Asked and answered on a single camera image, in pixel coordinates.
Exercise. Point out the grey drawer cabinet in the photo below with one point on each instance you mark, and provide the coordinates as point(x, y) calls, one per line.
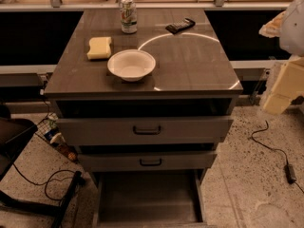
point(146, 112)

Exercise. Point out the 7up soda can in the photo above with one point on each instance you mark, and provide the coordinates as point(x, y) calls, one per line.
point(128, 16)

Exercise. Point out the white bowl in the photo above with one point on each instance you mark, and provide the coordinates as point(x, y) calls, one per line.
point(131, 65)

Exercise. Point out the black chair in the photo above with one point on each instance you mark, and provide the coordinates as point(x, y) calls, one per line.
point(40, 174)

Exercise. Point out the black remote control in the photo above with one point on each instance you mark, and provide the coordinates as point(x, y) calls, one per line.
point(180, 26)

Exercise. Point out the grey drawer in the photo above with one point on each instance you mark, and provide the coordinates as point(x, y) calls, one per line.
point(162, 130)
point(147, 161)

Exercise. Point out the open bottom drawer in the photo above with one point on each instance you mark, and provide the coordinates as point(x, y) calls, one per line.
point(152, 199)

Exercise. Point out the middle grey drawer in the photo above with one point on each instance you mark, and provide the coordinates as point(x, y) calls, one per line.
point(147, 161)

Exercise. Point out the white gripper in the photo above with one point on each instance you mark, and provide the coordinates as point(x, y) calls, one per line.
point(293, 28)

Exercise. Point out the wire basket with items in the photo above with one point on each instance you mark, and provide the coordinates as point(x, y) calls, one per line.
point(49, 132)

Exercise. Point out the top grey drawer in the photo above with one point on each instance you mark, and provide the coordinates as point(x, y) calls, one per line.
point(162, 130)

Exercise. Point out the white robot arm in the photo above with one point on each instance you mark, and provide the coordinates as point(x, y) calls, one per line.
point(288, 26)

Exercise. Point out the yellow sponge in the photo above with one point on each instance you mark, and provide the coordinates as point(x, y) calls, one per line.
point(99, 48)

